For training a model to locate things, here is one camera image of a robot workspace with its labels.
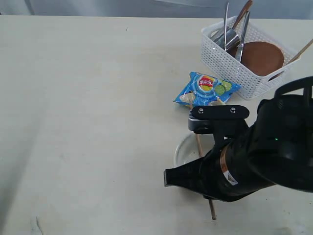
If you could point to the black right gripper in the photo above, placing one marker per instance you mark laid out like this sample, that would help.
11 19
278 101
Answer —
230 177

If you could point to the wooden chopstick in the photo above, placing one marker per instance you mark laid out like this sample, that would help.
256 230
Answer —
301 51
211 204

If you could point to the blue chips snack bag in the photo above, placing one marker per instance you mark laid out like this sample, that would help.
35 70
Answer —
203 89

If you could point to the white ceramic bowl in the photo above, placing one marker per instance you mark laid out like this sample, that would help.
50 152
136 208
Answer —
188 151

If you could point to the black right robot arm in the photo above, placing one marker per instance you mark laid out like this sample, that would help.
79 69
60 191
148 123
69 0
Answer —
276 150

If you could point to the white perforated plastic basket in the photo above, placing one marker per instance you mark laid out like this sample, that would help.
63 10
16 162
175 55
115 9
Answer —
227 68

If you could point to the silver metal knife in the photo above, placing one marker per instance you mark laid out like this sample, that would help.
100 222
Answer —
240 47

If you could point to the brown round plate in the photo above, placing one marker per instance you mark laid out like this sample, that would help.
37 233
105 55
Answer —
262 58

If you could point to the stainless steel cup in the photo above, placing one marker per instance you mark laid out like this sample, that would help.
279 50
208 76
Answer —
227 42

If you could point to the silver metal fork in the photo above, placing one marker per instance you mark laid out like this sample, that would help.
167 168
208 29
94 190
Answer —
225 23

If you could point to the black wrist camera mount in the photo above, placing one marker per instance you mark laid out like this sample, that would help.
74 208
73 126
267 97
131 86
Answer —
222 121

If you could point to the brown wooden handle spoon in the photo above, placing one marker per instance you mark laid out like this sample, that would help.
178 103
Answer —
243 11

